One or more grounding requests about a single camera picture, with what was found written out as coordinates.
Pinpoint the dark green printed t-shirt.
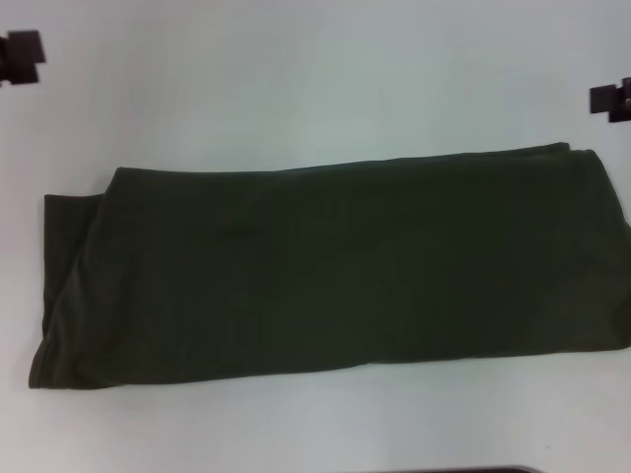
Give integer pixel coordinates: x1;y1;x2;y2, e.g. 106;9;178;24
27;141;631;393

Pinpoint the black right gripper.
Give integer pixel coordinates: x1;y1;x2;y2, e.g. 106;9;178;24
589;77;631;124

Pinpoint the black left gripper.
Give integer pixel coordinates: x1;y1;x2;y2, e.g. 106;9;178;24
0;30;47;88

